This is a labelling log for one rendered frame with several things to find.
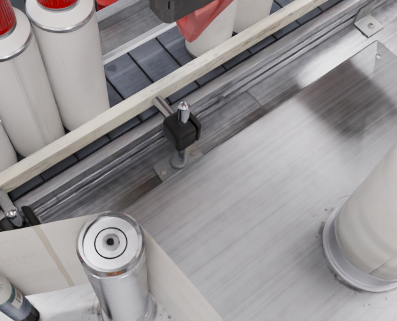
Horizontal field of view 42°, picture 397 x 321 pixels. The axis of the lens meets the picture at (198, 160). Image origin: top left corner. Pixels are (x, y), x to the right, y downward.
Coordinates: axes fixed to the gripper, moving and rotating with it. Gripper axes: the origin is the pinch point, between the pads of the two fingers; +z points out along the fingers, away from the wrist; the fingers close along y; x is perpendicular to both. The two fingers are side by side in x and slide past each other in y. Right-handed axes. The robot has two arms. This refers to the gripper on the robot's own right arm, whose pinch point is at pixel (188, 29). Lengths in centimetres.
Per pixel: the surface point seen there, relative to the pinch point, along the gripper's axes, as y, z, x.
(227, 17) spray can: 8.2, 7.0, 3.6
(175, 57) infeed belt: 4.3, 13.8, 6.9
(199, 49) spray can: 6.1, 11.9, 4.9
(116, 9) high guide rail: -1.0, 5.6, 9.5
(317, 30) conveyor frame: 21.5, 15.0, 1.0
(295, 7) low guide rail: 17.8, 10.4, 2.6
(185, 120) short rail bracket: -1.9, 8.6, -2.7
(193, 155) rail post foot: 0.0, 18.4, -2.4
